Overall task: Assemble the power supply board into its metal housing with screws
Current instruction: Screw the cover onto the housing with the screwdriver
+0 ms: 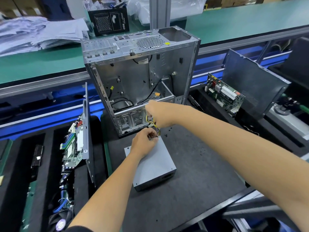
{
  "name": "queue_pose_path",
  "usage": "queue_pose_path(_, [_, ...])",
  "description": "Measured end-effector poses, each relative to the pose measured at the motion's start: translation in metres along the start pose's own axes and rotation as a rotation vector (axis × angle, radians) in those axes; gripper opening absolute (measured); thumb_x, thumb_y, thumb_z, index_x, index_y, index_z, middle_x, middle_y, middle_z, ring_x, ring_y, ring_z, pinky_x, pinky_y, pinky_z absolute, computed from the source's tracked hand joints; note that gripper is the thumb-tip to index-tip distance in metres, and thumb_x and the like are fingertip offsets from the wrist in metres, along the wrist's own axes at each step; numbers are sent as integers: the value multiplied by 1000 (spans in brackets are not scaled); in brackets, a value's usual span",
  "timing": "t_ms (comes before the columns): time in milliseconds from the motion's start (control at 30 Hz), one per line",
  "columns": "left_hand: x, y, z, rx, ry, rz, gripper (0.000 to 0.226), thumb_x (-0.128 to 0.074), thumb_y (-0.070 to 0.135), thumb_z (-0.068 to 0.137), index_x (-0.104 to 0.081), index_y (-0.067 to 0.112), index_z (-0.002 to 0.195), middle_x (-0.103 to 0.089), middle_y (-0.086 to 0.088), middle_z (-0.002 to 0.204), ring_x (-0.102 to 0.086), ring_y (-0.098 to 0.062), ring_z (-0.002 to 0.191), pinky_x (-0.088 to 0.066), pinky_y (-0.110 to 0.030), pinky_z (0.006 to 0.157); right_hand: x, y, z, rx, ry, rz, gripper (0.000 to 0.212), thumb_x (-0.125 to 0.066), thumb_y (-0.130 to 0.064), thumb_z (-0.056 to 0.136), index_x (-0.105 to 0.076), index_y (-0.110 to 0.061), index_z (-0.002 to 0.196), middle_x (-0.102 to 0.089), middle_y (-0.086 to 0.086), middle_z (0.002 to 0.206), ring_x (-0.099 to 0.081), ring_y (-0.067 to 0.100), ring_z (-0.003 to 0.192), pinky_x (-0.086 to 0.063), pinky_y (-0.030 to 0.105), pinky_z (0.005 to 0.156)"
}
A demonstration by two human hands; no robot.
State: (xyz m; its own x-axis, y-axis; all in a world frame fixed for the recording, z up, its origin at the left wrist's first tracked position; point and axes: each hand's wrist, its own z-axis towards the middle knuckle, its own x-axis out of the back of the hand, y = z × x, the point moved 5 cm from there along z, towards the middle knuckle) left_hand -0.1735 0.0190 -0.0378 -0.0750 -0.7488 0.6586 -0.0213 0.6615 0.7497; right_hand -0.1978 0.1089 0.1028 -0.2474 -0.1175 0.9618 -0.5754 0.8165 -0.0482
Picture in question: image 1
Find person's right hand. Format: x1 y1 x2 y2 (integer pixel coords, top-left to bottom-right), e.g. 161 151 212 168
144 99 187 130

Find person's left hand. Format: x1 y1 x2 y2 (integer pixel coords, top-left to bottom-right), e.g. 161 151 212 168
129 126 159 160

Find grey power supply unit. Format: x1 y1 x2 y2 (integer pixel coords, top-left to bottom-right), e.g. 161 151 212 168
124 135 177 186

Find silver power supply unit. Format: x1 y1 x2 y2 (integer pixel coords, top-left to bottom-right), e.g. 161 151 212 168
133 168 178 193

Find person's left forearm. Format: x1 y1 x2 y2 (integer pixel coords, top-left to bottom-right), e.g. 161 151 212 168
68 153 143 232

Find person's right forearm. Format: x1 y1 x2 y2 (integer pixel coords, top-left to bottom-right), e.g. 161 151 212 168
179 109 309 227

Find silver metal computer case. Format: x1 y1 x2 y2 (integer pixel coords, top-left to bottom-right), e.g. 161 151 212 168
80 25 202 139

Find person's black clothing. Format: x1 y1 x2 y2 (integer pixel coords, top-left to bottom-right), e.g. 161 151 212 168
65 225 95 232

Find dark grey case side panel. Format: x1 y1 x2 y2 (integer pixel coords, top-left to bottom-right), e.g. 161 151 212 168
81 82 97 185

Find green board with white parts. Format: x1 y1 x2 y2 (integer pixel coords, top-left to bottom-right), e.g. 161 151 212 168
203 72 246 117

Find black foam work mat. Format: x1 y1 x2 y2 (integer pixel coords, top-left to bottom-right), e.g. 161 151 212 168
101 110 250 232

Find green motherboard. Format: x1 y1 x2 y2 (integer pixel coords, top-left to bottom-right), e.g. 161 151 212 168
59 118 87 170

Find large black metal panel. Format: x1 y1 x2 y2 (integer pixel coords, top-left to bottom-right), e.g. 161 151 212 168
221 48 292 121

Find black foam tray with recess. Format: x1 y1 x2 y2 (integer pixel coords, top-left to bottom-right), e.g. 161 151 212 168
186 86 309 160

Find clear plastic bag pile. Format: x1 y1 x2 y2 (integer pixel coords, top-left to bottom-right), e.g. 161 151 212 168
127 0 204 25

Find small black rectangular component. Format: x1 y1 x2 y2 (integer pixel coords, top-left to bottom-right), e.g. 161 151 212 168
30 143 44 168

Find black cardboard box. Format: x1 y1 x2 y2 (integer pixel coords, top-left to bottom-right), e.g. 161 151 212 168
87 5 130 37

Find grey round metal part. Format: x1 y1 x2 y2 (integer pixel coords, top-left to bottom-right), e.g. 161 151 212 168
272 104 293 117

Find black cooler fan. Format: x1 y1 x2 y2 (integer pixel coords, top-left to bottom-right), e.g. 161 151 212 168
48 212 73 232

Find black foam tray with slots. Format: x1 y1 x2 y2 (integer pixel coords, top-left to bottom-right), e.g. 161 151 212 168
0 122 108 232

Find green conveyor belt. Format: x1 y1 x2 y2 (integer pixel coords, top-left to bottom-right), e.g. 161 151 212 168
0 0 309 86

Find long green memory strip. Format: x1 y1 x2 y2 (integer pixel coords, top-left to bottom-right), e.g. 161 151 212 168
0 139 14 188
20 179 39 232

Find stack of brown cardboard boxes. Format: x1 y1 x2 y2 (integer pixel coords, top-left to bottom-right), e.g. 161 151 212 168
203 0 291 9

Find stack of grey paper sheets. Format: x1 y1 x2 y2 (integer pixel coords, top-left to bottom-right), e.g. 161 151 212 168
0 15 90 58

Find blue data cables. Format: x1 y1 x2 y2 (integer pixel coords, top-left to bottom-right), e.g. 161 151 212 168
51 190 71 214

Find grey metal post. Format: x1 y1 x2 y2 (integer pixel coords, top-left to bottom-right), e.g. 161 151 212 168
149 0 173 30

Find grey metal conveyor rail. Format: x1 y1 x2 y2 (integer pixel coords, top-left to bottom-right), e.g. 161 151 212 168
0 26 309 100

